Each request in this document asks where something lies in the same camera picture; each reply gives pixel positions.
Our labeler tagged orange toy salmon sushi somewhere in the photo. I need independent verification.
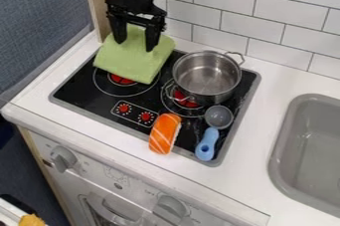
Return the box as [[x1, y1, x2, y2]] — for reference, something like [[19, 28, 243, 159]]
[[147, 113, 184, 155]]

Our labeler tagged toy stove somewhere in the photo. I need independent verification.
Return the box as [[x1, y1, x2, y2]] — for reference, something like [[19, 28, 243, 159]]
[[48, 42, 263, 168]]

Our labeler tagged yellow toy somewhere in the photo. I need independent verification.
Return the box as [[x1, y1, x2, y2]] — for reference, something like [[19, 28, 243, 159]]
[[17, 213, 47, 226]]

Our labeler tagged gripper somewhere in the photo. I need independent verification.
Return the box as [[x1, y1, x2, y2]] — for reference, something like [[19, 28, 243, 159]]
[[103, 0, 169, 53]]

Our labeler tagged blue and grey spoon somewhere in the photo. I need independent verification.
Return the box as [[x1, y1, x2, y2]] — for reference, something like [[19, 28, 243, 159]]
[[194, 105, 236, 162]]

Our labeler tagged silver pot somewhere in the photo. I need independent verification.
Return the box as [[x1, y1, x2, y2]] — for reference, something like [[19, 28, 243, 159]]
[[164, 50, 247, 107]]

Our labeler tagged toy sink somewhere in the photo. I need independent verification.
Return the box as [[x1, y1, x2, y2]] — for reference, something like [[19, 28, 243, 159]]
[[266, 93, 340, 218]]

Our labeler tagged green cloth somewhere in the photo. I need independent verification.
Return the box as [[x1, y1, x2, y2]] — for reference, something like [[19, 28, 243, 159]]
[[91, 23, 177, 86]]

